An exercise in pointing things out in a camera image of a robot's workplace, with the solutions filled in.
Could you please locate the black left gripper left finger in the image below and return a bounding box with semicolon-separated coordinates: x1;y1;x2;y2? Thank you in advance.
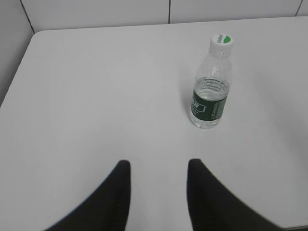
47;160;131;231

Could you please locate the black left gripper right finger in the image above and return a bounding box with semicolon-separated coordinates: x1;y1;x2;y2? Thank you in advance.
187;159;283;231

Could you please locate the clear green-label water bottle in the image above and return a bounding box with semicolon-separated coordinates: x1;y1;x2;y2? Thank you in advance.
190;48;233;129

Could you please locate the white green bottle cap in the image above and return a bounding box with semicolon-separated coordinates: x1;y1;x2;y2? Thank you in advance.
209;34;234;53

